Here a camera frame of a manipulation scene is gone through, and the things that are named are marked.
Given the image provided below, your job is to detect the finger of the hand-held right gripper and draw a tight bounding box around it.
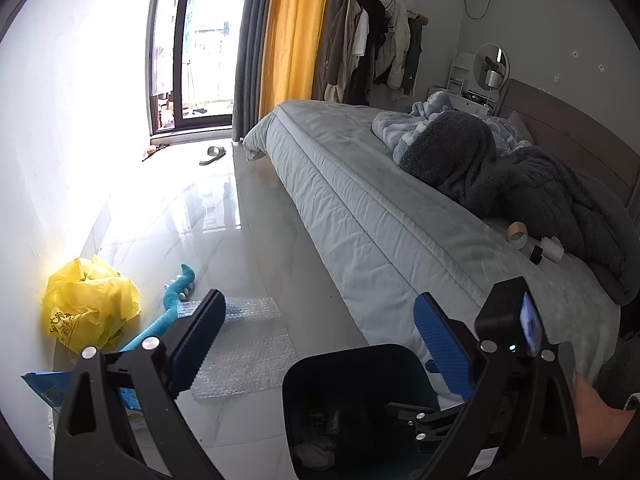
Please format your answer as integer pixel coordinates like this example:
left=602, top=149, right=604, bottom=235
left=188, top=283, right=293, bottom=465
left=386, top=402, right=471, bottom=423
left=412, top=422, right=458, bottom=456

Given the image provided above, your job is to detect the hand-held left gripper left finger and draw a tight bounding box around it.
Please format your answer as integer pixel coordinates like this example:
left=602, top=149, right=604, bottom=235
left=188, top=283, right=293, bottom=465
left=52, top=288, right=227, bottom=480

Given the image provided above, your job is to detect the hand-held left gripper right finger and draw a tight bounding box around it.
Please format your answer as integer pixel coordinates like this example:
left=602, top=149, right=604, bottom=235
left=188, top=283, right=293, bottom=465
left=414, top=292, right=586, bottom=480

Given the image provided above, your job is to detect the black trash bin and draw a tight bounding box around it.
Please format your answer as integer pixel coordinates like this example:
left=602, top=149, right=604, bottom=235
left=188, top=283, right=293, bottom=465
left=281, top=343, right=443, bottom=480

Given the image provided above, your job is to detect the person's right hand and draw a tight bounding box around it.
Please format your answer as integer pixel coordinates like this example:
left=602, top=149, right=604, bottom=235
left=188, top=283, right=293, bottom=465
left=575, top=375, right=626, bottom=461

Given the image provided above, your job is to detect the teal plush toy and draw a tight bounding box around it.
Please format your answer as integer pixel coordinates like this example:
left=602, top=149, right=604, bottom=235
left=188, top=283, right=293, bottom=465
left=117, top=262, right=196, bottom=353

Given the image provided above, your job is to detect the bubble wrap sheet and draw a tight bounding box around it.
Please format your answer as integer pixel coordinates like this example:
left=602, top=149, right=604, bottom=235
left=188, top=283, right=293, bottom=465
left=192, top=296, right=298, bottom=401

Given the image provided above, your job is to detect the yellow plastic bag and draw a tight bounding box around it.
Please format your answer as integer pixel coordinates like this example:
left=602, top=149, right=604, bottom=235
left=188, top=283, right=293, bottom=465
left=42, top=256, right=142, bottom=353

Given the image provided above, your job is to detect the dark grey fleece blanket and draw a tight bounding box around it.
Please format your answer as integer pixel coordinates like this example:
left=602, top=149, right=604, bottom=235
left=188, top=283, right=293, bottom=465
left=402, top=111, right=640, bottom=306

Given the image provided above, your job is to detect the bed with grey sheet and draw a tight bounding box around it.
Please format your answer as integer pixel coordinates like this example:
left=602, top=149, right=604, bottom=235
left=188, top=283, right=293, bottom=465
left=242, top=99, right=626, bottom=401

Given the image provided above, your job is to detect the blue flat packet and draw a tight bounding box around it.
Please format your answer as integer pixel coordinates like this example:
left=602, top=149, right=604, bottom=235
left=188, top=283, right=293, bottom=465
left=20, top=370, right=146, bottom=413

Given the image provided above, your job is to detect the patterned grey pillow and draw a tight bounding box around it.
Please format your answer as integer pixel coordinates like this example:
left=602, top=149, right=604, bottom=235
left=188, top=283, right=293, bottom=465
left=487, top=115, right=533, bottom=153

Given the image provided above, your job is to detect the beige padded headboard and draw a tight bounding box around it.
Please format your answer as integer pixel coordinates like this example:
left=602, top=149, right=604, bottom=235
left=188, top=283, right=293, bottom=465
left=492, top=79, right=640, bottom=211

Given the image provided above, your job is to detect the white dresser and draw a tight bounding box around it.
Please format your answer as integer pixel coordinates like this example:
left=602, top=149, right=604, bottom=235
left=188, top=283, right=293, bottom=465
left=429, top=87, right=496, bottom=116

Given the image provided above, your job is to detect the light blue fleece blanket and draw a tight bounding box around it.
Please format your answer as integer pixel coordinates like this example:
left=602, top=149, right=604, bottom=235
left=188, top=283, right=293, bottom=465
left=371, top=91, right=456, bottom=163

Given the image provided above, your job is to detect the white shelf organizer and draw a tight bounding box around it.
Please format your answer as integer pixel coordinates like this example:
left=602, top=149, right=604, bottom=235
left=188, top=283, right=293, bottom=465
left=450, top=52, right=476, bottom=96

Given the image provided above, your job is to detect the round mirror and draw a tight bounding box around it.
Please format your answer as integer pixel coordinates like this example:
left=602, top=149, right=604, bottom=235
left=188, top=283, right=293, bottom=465
left=472, top=42, right=508, bottom=92

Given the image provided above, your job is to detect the dark green garment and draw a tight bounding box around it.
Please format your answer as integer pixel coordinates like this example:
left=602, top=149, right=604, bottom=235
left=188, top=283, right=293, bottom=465
left=400, top=17, right=425, bottom=96

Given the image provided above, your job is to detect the grey curtain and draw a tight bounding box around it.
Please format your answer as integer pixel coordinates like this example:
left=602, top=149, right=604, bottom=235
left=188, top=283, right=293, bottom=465
left=231, top=0, right=278, bottom=143

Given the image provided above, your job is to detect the white jacket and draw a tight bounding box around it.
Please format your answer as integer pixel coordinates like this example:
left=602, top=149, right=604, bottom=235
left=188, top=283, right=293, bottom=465
left=372, top=0, right=412, bottom=88

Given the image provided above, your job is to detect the dark-framed window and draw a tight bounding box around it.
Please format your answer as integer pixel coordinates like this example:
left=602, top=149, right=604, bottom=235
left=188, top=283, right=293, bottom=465
left=148, top=0, right=248, bottom=143

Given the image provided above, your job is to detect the clothes rack bar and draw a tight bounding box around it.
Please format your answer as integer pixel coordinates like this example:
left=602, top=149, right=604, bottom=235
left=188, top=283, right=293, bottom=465
left=340, top=0, right=430, bottom=25

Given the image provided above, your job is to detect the beige coat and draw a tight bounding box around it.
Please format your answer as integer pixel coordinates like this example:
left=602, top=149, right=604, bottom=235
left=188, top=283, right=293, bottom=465
left=324, top=0, right=361, bottom=103

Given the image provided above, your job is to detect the white shirt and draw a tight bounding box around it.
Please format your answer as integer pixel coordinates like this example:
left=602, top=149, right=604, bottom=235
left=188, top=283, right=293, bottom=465
left=350, top=10, right=371, bottom=58

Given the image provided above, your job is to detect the yellow curtain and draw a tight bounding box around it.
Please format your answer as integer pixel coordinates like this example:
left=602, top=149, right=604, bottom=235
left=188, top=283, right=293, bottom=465
left=257, top=0, right=333, bottom=121

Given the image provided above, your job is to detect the black garment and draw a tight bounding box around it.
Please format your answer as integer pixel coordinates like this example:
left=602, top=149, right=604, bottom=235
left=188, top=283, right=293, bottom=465
left=347, top=0, right=388, bottom=106

